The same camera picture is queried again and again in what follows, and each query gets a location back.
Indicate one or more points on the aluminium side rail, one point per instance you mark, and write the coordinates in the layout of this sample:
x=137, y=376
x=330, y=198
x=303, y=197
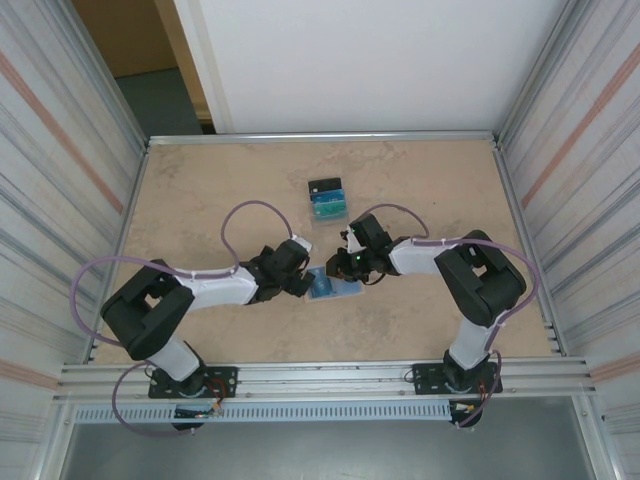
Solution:
x=505, y=170
x=131, y=200

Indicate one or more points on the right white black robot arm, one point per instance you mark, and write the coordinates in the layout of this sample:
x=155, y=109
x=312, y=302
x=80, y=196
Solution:
x=480, y=285

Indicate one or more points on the wide aluminium mounting rail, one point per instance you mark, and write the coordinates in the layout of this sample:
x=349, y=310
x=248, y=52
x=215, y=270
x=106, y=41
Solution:
x=325, y=385

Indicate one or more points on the clear acrylic card stand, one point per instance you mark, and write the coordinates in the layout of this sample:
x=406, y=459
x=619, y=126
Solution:
x=325, y=225

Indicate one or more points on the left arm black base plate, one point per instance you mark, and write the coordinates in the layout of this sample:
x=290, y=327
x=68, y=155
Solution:
x=222, y=382

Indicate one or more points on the black credit card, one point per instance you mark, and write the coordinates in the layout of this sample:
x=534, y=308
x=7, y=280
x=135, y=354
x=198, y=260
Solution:
x=325, y=185

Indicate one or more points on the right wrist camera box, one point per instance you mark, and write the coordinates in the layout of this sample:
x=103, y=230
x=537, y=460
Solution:
x=354, y=242

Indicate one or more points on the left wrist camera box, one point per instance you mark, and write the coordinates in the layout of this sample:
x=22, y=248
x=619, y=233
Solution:
x=304, y=243

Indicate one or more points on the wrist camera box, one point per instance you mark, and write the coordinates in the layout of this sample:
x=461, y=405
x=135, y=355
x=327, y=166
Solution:
x=304, y=243
x=354, y=242

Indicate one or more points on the long aluminium table rail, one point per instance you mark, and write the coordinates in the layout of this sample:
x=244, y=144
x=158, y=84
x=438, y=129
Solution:
x=325, y=138

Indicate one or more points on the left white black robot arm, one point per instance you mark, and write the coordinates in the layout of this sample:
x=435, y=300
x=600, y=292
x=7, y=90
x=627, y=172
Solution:
x=145, y=320

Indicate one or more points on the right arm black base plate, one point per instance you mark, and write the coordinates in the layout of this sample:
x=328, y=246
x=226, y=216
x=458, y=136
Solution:
x=425, y=377

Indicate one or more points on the green card with chip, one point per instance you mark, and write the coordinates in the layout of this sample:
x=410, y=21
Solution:
x=330, y=211

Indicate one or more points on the blue card with logo print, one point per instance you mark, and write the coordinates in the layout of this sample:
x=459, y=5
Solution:
x=327, y=197

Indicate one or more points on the brown wooden door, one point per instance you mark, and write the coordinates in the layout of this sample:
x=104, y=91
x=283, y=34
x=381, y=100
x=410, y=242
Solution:
x=125, y=35

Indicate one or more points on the blue credit card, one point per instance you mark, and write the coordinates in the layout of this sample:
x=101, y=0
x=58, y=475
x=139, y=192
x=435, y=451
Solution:
x=322, y=285

